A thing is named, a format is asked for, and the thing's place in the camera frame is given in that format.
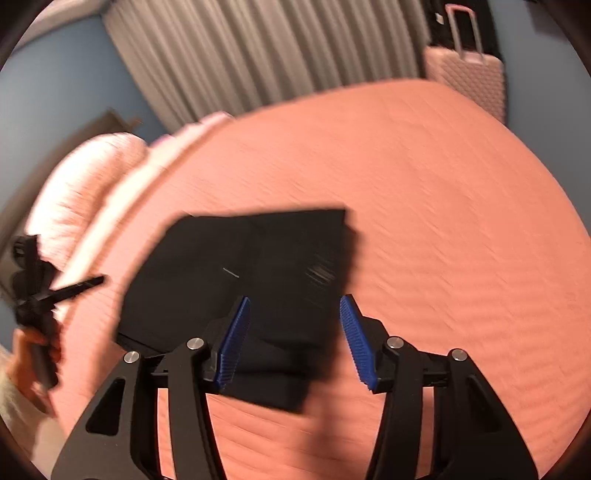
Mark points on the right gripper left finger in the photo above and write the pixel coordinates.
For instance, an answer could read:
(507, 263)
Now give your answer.
(116, 437)

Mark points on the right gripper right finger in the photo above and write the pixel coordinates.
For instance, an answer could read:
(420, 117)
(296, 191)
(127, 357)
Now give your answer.
(474, 436)

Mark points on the black pants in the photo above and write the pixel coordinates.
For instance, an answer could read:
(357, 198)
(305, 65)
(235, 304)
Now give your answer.
(292, 265)

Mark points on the grey sleeve forearm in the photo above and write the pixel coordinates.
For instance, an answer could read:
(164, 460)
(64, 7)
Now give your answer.
(30, 419)

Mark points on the left hand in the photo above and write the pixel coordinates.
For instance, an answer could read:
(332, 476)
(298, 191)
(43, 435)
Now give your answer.
(20, 368)

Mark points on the pink dotted pillow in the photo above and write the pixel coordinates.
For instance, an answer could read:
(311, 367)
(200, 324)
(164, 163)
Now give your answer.
(75, 190)

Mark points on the dark bed headboard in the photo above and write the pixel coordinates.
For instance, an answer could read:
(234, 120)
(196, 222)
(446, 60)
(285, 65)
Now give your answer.
(15, 214)

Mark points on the light pink blanket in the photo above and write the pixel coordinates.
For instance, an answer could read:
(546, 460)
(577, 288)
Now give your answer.
(162, 155)

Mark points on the salmon quilted bedspread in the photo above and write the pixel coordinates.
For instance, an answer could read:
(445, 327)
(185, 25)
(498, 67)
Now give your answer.
(465, 240)

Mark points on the grey pleated curtain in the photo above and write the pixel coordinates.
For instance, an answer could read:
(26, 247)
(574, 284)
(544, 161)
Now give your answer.
(192, 58)

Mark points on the pink hard-shell suitcase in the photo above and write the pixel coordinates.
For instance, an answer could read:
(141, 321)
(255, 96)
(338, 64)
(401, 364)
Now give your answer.
(474, 74)

